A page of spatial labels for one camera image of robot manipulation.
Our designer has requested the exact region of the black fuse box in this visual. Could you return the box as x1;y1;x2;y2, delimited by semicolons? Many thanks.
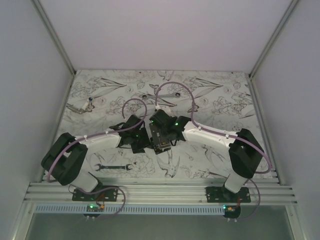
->
150;136;172;155

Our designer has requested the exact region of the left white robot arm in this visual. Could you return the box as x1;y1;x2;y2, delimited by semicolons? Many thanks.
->
41;114;150;201

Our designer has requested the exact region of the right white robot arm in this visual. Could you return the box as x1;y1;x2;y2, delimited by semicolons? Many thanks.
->
149;109;264;203

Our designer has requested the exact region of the floral patterned table mat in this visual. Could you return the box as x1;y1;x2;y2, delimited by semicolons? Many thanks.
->
58;70;264;179

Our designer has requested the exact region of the silver ratchet wrench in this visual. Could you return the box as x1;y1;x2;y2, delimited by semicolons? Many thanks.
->
141;92;181;99

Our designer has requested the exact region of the black open-end wrench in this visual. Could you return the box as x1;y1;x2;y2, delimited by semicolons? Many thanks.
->
95;163;133;171

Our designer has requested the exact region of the silver metal clamp tool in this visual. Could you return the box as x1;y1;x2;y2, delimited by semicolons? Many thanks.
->
66;104;86;115

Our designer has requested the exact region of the left controller board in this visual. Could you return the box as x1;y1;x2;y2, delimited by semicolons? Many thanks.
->
83;204;105;220

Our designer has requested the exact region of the controller board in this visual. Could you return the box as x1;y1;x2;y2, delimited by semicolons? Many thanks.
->
223;205;241;222
83;204;105;220

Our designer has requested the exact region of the right controller board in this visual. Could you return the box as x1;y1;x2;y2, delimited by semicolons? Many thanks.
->
223;205;241;222

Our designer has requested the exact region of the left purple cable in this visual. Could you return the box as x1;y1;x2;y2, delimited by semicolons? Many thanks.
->
46;98;148;221

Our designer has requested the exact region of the purple cable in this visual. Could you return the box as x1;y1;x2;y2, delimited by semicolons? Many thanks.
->
46;98;148;221
154;81;273;222

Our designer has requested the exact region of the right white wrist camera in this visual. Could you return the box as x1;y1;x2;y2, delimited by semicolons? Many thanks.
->
155;105;172;115

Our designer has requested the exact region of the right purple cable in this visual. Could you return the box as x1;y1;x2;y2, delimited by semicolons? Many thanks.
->
154;81;273;222

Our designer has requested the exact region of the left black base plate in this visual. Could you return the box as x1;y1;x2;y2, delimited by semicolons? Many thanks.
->
71;185;119;202

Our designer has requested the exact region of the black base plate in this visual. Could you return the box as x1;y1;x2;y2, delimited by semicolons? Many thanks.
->
205;186;251;204
71;185;119;202

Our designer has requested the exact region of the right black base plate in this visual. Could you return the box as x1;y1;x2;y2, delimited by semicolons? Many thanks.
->
205;186;251;204

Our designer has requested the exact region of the aluminium rail frame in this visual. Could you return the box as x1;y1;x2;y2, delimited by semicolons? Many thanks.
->
24;177;298;206

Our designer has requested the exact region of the white slotted cable duct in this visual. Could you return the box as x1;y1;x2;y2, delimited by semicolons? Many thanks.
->
34;203;224;216

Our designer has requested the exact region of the right aluminium corner post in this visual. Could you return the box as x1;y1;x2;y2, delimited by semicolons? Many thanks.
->
248;0;300;79

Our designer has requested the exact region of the aluminium corner post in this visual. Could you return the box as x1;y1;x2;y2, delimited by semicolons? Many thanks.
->
248;0;300;79
31;0;77;76

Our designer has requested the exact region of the left aluminium corner post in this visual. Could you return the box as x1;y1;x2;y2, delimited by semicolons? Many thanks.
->
31;0;77;76

